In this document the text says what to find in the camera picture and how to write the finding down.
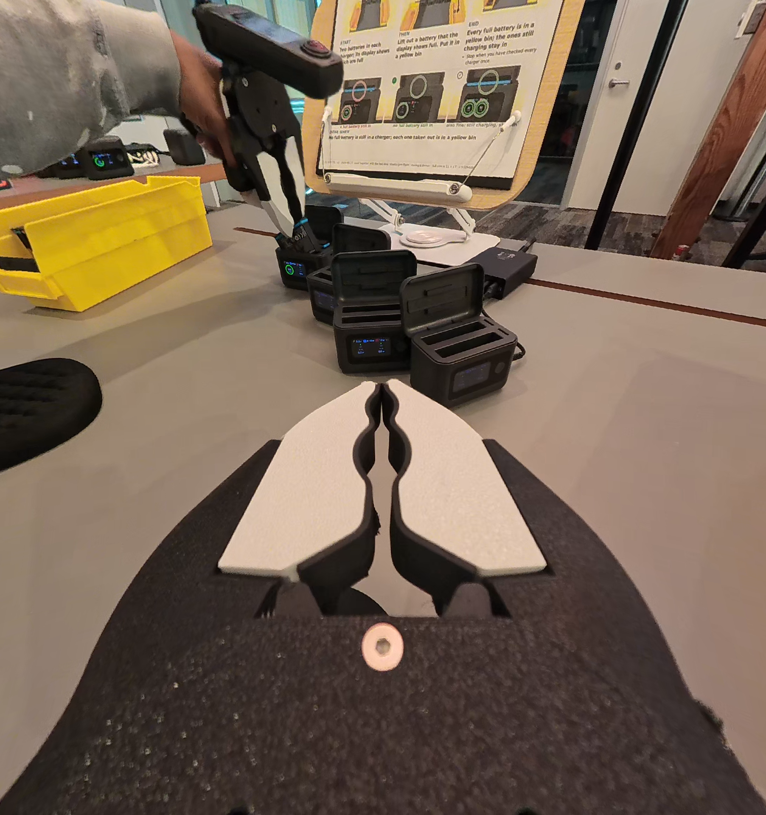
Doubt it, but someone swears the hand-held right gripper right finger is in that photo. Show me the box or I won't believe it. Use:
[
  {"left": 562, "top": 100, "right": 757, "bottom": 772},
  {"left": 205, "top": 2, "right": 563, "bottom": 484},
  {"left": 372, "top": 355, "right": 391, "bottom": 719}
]
[{"left": 383, "top": 379, "right": 549, "bottom": 604}]

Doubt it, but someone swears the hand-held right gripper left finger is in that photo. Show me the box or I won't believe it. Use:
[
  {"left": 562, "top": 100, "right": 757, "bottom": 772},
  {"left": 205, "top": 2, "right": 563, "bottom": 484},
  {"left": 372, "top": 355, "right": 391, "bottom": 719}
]
[{"left": 217, "top": 380, "right": 384, "bottom": 607}]

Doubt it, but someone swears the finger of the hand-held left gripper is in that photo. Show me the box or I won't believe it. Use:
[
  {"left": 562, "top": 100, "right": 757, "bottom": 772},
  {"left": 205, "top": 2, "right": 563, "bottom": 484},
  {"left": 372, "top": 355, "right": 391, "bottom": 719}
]
[
  {"left": 283, "top": 135, "right": 309, "bottom": 225},
  {"left": 241, "top": 152, "right": 296, "bottom": 242}
]

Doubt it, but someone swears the yellow plastic bin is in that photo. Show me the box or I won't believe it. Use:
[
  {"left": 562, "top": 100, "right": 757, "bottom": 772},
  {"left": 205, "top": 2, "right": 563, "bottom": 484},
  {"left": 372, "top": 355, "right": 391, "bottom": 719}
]
[{"left": 0, "top": 176, "right": 213, "bottom": 313}]

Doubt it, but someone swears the person's left forearm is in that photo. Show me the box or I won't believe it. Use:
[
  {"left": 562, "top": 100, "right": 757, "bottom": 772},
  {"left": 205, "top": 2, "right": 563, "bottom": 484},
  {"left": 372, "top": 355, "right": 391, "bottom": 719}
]
[{"left": 0, "top": 0, "right": 183, "bottom": 185}]

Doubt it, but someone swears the person's left hand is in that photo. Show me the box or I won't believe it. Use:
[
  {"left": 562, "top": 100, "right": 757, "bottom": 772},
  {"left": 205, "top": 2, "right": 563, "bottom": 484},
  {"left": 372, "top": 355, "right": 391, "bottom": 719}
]
[{"left": 169, "top": 32, "right": 232, "bottom": 169}]

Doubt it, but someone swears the small black box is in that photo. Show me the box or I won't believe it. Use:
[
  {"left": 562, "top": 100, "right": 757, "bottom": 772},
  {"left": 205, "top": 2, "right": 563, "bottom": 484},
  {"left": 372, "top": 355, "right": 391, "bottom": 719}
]
[{"left": 164, "top": 129, "right": 207, "bottom": 166}]

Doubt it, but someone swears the black power adapter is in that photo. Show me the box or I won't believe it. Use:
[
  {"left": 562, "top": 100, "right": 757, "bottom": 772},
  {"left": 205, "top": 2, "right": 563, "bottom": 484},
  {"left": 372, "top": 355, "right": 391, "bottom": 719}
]
[{"left": 467, "top": 247, "right": 539, "bottom": 300}]

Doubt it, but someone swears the dark rounded object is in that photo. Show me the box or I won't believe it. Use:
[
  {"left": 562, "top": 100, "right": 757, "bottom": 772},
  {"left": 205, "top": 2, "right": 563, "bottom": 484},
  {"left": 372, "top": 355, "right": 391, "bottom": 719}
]
[{"left": 0, "top": 358, "right": 104, "bottom": 483}]

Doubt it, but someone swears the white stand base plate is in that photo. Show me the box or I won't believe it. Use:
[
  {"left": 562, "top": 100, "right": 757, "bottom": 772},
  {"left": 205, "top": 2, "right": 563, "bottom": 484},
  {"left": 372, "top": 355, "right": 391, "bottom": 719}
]
[{"left": 370, "top": 219, "right": 502, "bottom": 268}]

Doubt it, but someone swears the wooden door frame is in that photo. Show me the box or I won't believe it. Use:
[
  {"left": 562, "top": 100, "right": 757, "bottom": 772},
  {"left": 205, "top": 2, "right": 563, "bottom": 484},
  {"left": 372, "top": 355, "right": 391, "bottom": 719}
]
[{"left": 650, "top": 0, "right": 766, "bottom": 261}]

